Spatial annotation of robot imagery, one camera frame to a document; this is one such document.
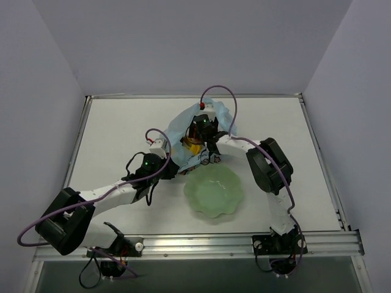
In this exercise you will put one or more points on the yellow fake fruit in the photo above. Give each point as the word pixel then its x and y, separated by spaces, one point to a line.
pixel 193 145

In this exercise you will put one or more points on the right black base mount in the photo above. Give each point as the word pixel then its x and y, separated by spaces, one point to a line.
pixel 275 244

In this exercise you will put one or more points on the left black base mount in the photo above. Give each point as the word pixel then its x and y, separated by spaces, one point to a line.
pixel 125 246

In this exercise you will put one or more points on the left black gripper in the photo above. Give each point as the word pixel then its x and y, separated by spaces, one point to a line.
pixel 172 168

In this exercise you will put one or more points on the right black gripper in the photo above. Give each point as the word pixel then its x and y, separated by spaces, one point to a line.
pixel 212 147

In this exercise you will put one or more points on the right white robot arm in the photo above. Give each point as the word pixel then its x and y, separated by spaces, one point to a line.
pixel 270 167

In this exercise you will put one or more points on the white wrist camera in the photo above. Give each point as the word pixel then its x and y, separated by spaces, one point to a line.
pixel 209 111
pixel 159 148

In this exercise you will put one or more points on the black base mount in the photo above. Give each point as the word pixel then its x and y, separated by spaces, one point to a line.
pixel 275 244
pixel 125 246

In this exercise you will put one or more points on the aluminium front rail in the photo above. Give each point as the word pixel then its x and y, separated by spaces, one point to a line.
pixel 240 246

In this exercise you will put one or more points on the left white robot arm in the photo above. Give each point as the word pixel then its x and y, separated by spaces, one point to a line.
pixel 67 223

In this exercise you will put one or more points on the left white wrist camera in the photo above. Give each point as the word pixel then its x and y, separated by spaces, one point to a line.
pixel 159 148

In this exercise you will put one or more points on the green scalloped bowl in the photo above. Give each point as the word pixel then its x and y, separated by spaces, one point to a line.
pixel 213 190

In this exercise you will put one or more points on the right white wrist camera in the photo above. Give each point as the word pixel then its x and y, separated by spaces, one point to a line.
pixel 209 111

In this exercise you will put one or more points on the light blue plastic bag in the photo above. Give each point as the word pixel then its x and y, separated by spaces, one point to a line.
pixel 187 150

